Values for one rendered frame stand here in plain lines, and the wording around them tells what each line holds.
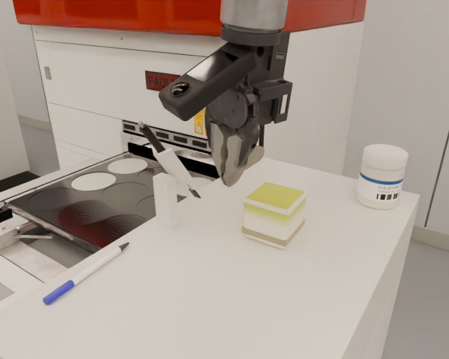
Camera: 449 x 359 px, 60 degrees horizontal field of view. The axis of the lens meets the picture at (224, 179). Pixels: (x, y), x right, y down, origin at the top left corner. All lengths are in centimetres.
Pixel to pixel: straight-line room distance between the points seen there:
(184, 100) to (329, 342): 30
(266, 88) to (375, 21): 183
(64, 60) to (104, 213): 62
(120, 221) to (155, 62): 43
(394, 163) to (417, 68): 160
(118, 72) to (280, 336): 86
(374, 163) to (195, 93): 36
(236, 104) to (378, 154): 29
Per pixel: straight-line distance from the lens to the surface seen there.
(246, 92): 47
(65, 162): 148
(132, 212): 81
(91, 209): 84
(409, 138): 234
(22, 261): 77
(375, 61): 230
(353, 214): 68
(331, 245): 60
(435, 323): 203
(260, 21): 45
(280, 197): 56
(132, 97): 111
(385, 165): 68
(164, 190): 59
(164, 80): 101
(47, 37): 136
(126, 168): 102
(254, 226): 57
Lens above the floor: 129
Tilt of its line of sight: 25 degrees down
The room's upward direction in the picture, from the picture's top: straight up
